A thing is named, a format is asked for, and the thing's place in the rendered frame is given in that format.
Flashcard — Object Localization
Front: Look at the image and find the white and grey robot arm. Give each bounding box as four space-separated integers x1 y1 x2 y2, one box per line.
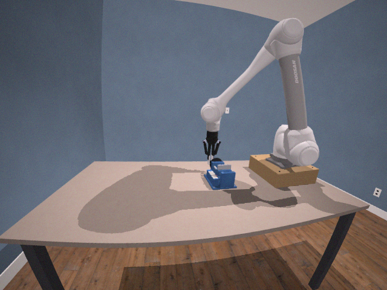
201 18 319 169

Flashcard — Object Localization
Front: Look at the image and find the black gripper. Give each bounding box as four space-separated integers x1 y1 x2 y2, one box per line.
203 131 221 165

